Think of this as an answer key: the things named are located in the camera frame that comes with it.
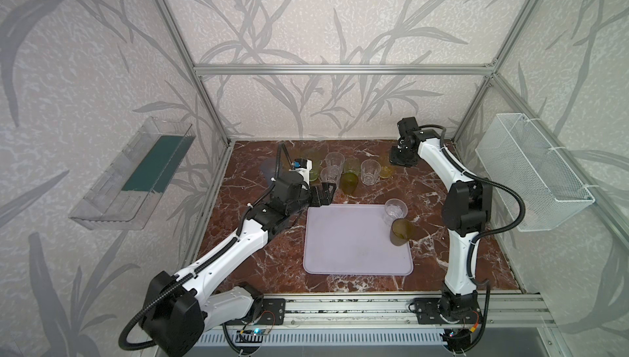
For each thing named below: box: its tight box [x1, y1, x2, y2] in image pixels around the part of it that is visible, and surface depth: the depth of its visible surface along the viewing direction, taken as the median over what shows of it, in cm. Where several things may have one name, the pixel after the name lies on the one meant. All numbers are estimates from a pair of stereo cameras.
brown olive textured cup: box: [389, 217, 415, 247], surface depth 88 cm
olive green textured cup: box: [339, 170, 359, 195], surface depth 103 cm
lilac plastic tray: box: [303, 204, 414, 276], surface depth 88 cm
